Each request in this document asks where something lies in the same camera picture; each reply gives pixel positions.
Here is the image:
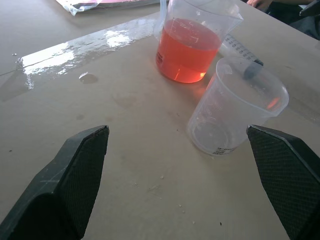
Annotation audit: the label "person in dark clothes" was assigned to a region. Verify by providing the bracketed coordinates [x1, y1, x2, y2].
[246, 0, 320, 41]

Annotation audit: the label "clear plastic beaker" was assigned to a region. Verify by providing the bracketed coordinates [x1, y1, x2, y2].
[186, 56, 290, 157]

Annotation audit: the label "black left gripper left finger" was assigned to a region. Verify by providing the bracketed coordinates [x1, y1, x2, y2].
[0, 125, 110, 240]

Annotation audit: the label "beaker with orange liquid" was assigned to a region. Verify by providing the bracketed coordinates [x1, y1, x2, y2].
[153, 0, 244, 84]

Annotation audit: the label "black pointed object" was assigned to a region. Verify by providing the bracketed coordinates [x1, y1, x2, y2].
[299, 0, 320, 18]

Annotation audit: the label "clear plastic syringe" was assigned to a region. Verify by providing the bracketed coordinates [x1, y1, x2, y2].
[219, 34, 265, 80]

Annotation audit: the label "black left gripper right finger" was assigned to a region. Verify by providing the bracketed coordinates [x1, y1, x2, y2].
[246, 124, 320, 240]

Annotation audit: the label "clear plastic bag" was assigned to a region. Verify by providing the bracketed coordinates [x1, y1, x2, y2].
[55, 0, 168, 17]

